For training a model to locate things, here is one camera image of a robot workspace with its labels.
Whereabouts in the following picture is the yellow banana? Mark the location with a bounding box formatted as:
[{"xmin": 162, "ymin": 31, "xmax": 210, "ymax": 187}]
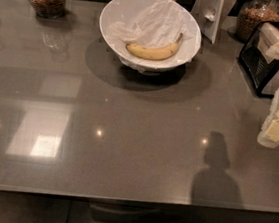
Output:
[{"xmin": 126, "ymin": 34, "xmax": 183, "ymax": 61}]

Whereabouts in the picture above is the white bowl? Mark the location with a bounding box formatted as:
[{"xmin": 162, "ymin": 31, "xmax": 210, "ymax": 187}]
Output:
[{"xmin": 93, "ymin": 0, "xmax": 207, "ymax": 79}]

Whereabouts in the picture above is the right glass jar with cereal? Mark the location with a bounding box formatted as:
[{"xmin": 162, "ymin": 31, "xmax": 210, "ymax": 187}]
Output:
[{"xmin": 235, "ymin": 0, "xmax": 279, "ymax": 42}]

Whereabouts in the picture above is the white plastic bag liner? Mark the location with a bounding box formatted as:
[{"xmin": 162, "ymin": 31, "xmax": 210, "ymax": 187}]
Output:
[{"xmin": 102, "ymin": 0, "xmax": 200, "ymax": 79}]

